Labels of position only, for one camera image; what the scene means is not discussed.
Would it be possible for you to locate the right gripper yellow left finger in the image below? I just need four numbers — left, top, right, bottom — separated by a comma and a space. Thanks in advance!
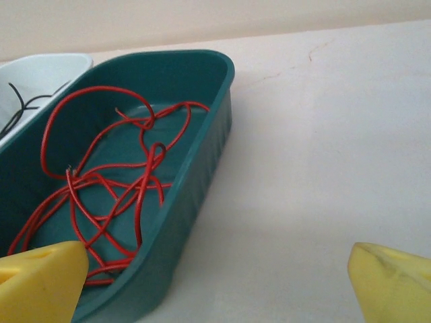
0, 240, 90, 323

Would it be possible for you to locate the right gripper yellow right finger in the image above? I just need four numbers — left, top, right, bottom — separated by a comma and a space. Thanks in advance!
347, 242, 431, 323

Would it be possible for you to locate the red cable tangle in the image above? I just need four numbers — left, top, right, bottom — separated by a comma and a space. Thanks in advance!
6, 85, 211, 287

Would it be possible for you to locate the black cable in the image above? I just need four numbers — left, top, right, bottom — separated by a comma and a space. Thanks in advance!
0, 82, 40, 135

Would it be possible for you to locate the white plastic bin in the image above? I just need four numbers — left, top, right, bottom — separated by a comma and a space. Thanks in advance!
0, 53, 94, 149

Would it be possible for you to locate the teal plastic bin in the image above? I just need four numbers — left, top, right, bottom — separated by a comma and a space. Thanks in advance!
0, 49, 236, 323

